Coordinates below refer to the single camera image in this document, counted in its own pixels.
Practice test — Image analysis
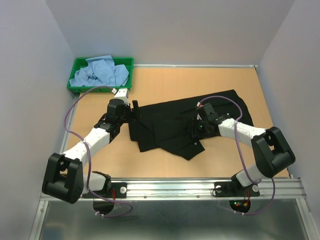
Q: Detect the black long sleeve shirt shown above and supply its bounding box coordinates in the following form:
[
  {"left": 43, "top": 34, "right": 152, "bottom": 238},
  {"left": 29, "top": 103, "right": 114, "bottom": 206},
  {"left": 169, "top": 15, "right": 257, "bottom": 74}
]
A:
[{"left": 128, "top": 89, "right": 253, "bottom": 160}]

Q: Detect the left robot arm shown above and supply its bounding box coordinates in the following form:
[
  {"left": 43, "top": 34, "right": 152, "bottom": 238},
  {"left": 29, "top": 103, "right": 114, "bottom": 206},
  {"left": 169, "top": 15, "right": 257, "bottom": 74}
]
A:
[{"left": 42, "top": 97, "right": 135, "bottom": 204}]

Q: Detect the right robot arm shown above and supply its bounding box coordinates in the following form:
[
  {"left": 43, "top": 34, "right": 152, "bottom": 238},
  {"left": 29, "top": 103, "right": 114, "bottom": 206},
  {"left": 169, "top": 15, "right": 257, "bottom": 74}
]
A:
[{"left": 191, "top": 103, "right": 296, "bottom": 197}]

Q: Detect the light blue shirt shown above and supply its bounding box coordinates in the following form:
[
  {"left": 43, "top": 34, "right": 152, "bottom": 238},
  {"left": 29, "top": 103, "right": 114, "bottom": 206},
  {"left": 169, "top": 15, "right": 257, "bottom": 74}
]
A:
[{"left": 69, "top": 55, "right": 129, "bottom": 87}]

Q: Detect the green plastic bin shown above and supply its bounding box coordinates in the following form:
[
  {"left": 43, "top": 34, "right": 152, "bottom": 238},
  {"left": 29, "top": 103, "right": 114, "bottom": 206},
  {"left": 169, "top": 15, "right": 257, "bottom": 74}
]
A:
[{"left": 67, "top": 56, "right": 134, "bottom": 93}]

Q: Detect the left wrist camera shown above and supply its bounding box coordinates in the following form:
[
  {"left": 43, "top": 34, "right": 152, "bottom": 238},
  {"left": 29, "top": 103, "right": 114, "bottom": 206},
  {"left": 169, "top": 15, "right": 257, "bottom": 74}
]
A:
[{"left": 111, "top": 88, "right": 130, "bottom": 99}]

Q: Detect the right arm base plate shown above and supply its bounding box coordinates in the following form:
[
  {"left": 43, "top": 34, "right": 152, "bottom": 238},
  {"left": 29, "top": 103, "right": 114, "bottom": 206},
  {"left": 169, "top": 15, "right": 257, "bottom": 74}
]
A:
[{"left": 212, "top": 181, "right": 260, "bottom": 198}]

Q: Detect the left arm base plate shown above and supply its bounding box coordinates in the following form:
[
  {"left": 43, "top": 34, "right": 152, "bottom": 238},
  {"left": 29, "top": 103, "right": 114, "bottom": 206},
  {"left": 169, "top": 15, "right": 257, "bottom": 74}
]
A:
[{"left": 93, "top": 182, "right": 128, "bottom": 199}]

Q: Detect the aluminium mounting rail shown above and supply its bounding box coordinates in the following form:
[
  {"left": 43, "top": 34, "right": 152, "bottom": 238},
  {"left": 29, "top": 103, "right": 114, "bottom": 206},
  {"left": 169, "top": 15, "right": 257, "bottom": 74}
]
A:
[{"left": 30, "top": 177, "right": 319, "bottom": 240}]

